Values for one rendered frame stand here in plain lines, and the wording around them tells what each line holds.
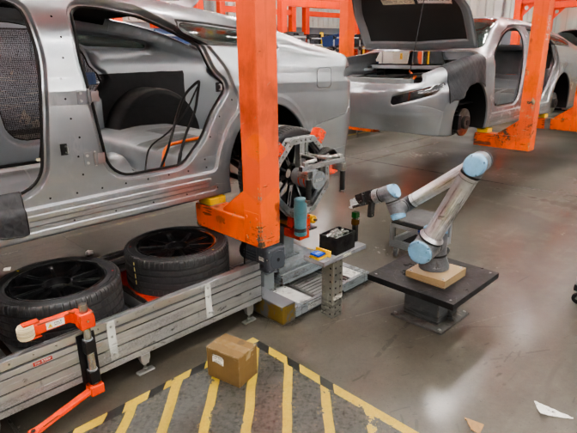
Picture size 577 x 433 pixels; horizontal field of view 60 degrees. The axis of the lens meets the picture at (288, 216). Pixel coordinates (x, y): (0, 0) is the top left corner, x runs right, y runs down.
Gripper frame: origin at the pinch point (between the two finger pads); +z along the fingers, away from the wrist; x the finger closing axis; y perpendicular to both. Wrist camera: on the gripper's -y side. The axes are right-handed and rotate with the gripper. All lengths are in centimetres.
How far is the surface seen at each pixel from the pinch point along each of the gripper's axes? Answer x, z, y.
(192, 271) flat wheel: 94, 55, -2
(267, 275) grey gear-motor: 38, 56, -25
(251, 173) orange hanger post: 59, 17, 41
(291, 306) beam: 45, 37, -47
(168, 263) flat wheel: 105, 60, 7
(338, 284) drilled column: 20, 15, -44
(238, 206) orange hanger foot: 55, 42, 25
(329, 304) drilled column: 25, 24, -55
